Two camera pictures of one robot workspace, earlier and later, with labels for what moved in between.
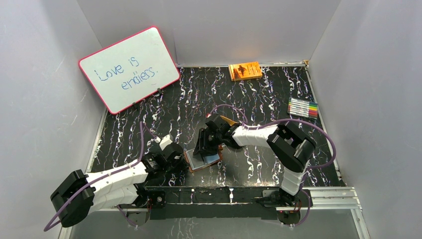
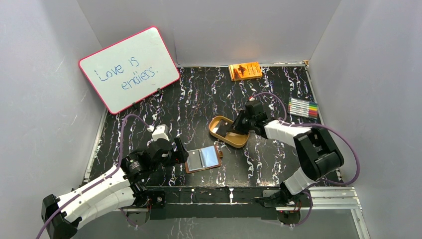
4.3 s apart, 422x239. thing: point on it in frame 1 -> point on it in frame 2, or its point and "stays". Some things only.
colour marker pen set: (303, 108) stays
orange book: (245, 71) stays
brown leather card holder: (195, 163) stays
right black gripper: (201, 144) -> (237, 126)
